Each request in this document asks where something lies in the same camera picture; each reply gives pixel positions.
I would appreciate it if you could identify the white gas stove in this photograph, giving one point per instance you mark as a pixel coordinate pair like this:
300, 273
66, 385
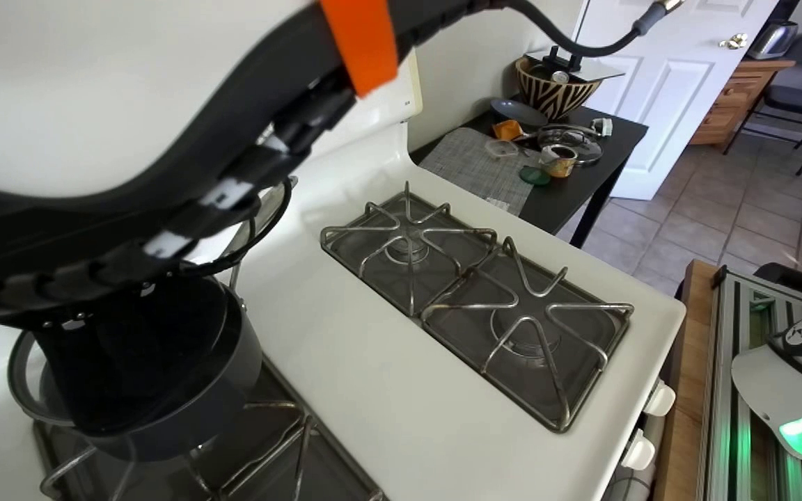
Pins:
374, 370

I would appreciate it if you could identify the white stove knob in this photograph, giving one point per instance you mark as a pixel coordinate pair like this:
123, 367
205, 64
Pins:
640, 455
659, 399

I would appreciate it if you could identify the grey plate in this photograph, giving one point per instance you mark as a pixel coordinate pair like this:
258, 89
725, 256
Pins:
517, 113

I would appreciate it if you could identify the clear plastic piece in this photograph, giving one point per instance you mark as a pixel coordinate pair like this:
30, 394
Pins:
502, 149

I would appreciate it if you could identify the orange snack packet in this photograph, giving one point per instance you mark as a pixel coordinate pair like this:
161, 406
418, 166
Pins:
507, 129

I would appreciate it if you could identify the wooden cabinet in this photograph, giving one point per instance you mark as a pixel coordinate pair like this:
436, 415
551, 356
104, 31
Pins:
739, 100

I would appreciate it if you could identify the black cast iron stove grate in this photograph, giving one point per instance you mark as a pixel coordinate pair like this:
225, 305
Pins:
262, 445
474, 296

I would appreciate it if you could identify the dark blue saucepan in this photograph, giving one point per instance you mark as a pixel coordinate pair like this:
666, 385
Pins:
215, 390

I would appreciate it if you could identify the patterned woven bowl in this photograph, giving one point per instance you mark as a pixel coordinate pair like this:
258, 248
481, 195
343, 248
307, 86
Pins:
556, 92

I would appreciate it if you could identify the grey woven placemat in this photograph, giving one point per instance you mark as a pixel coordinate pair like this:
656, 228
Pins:
471, 170

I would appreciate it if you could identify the black side table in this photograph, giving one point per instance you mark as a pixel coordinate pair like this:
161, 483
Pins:
598, 175

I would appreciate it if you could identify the aluminium frame rails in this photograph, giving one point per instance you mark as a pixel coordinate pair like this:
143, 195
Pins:
732, 370

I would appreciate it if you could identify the green round jar lid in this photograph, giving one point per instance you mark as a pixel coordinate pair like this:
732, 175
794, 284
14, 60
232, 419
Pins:
537, 175

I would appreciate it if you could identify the wooden base board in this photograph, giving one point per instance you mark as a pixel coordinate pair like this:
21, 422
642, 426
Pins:
683, 370

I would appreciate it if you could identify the white panel door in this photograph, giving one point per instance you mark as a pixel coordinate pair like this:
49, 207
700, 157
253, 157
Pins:
680, 100

